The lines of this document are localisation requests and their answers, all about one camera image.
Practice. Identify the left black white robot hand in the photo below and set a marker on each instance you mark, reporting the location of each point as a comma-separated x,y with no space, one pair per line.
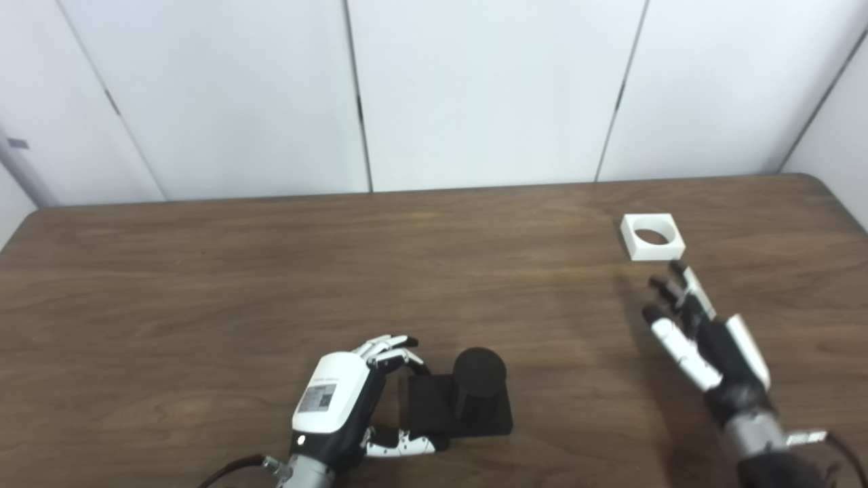
332,396

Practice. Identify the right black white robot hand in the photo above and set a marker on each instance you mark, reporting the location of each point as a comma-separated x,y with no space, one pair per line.
722,352

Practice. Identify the white square piece with hole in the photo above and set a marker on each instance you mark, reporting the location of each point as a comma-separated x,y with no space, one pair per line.
654,253

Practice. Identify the black peg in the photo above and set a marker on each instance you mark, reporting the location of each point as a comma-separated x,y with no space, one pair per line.
478,379

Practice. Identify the grey wall post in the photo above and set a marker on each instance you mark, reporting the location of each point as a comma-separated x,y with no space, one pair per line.
30,179

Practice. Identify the small grey wall tag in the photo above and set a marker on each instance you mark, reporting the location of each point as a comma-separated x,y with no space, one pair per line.
17,144

